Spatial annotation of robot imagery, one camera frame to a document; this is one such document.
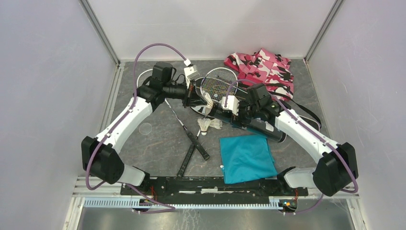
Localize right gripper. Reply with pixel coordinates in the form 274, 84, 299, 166
228, 99, 260, 131

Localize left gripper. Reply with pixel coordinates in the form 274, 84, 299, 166
163, 77, 207, 109

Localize black shuttlecock tube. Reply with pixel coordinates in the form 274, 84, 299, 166
207, 103, 288, 143

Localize shuttlecock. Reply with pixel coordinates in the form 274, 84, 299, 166
209, 118, 223, 129
197, 118, 211, 136
202, 91, 214, 109

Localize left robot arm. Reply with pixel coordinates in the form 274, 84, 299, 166
81, 62, 205, 195

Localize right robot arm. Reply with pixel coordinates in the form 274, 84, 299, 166
222, 83, 359, 196

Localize right badminton racket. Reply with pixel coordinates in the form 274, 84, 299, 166
177, 67, 238, 177

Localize badminton racket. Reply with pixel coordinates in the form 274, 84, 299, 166
177, 67, 238, 177
137, 69, 210, 161

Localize left badminton racket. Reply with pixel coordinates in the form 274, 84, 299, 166
137, 69, 210, 161

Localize black racket cover bag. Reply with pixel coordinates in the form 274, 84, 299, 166
191, 77, 321, 130

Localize pink camouflage bag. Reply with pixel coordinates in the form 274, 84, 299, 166
224, 48, 294, 101

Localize teal folded cloth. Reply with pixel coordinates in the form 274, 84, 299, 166
220, 135, 278, 184

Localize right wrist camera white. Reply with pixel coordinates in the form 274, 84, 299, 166
221, 95, 239, 115

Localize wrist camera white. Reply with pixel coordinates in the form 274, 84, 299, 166
183, 58, 201, 81
221, 95, 239, 115

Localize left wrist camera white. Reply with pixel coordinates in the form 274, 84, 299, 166
183, 58, 201, 81

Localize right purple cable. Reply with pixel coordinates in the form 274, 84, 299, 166
224, 79, 359, 215

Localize purple cable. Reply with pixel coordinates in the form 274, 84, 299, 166
224, 79, 359, 215
85, 43, 191, 214

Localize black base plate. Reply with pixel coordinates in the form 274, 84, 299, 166
138, 176, 309, 205

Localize slotted cable duct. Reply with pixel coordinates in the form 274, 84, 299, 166
83, 197, 295, 210

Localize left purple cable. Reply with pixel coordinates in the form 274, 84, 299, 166
85, 43, 191, 214

